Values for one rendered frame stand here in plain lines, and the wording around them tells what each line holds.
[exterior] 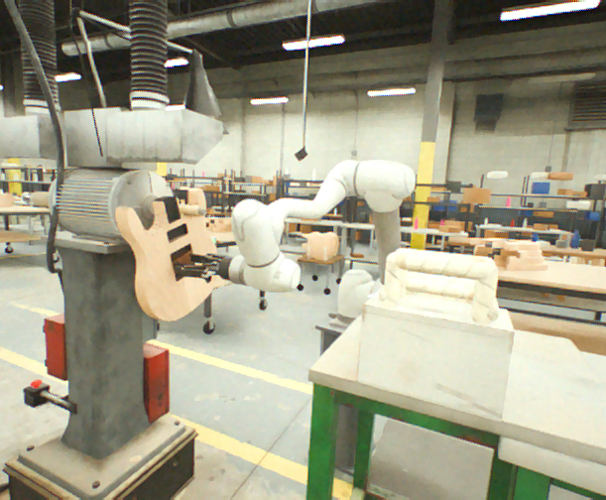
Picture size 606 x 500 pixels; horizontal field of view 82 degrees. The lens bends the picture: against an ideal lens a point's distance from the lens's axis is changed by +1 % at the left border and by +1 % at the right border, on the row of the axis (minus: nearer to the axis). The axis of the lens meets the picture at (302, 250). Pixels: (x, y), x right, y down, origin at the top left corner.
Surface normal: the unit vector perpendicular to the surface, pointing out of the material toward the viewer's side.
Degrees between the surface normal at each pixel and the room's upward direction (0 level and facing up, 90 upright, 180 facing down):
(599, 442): 0
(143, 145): 90
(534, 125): 90
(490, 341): 90
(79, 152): 90
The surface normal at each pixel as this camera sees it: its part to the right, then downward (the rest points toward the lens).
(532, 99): -0.41, 0.11
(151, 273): 0.91, 0.09
